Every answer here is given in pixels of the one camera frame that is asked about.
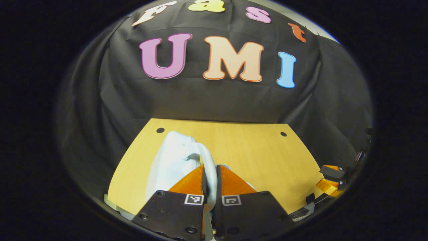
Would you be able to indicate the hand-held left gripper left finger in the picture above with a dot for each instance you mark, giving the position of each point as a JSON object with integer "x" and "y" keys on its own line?
{"x": 170, "y": 214}

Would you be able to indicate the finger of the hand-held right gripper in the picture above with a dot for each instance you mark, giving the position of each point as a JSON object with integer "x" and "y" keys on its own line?
{"x": 365, "y": 147}
{"x": 332, "y": 174}

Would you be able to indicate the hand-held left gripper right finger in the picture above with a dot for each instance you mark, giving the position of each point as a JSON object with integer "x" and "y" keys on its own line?
{"x": 250, "y": 214}

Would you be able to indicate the light blue suitcase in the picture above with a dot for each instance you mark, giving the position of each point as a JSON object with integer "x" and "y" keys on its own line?
{"x": 170, "y": 164}

